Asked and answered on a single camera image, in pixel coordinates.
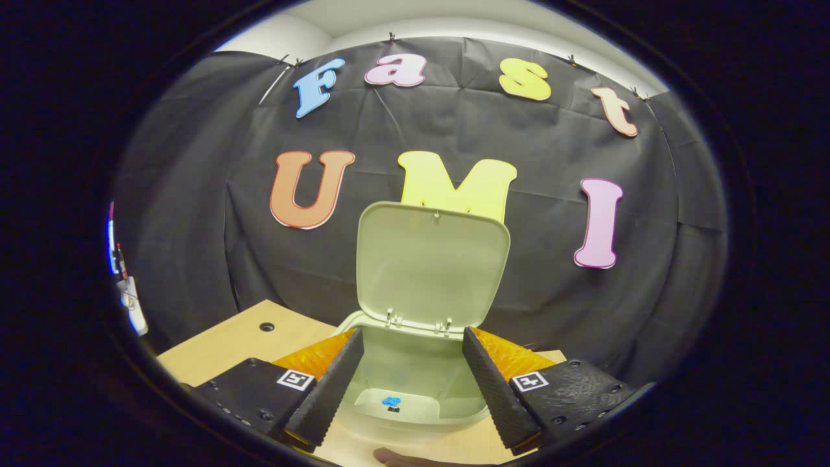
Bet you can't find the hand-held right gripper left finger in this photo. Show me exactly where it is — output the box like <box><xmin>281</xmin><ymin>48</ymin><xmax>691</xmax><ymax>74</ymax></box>
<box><xmin>195</xmin><ymin>328</ymin><xmax>365</xmax><ymax>448</ymax></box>

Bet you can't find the green desktop garbage bin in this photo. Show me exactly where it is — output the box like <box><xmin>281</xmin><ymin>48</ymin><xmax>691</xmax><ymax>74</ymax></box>
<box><xmin>331</xmin><ymin>201</ymin><xmax>512</xmax><ymax>432</ymax></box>

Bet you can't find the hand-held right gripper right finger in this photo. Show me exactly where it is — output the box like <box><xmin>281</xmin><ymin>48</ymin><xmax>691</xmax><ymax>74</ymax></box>
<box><xmin>462</xmin><ymin>326</ymin><xmax>652</xmax><ymax>455</ymax></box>

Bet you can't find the black backdrop cloth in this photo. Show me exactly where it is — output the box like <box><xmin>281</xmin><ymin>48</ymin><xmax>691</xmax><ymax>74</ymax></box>
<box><xmin>110</xmin><ymin>36</ymin><xmax>730</xmax><ymax>390</ymax></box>

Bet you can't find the white side table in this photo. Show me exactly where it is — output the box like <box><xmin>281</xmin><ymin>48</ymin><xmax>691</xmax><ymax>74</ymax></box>
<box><xmin>119</xmin><ymin>276</ymin><xmax>150</xmax><ymax>336</ymax></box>

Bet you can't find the wooden desktop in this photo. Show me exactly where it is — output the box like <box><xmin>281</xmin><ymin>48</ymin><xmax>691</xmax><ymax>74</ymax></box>
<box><xmin>156</xmin><ymin>298</ymin><xmax>568</xmax><ymax>466</ymax></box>

